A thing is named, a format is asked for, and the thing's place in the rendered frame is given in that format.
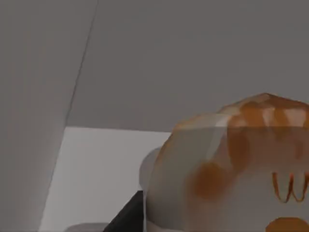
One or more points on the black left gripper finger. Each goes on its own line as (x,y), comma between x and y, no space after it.
(131,215)

